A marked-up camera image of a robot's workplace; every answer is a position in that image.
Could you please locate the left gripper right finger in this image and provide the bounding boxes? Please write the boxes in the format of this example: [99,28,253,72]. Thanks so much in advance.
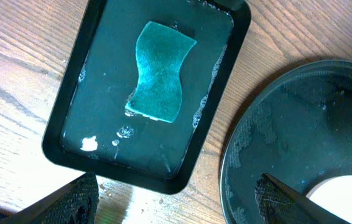
[255,173,346,224]

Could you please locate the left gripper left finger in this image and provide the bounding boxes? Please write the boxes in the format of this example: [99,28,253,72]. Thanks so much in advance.
[0,172,99,224]

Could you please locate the white plate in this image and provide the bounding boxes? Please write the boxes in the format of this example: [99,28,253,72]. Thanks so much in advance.
[307,175,352,223]

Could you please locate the green yellow sponge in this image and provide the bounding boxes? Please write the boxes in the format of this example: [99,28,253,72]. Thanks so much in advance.
[125,21,197,123]

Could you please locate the black round tray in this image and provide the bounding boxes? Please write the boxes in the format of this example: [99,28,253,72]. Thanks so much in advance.
[220,60,352,223]

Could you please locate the black rectangular tray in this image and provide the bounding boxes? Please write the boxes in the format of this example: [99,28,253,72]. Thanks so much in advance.
[42,0,251,195]

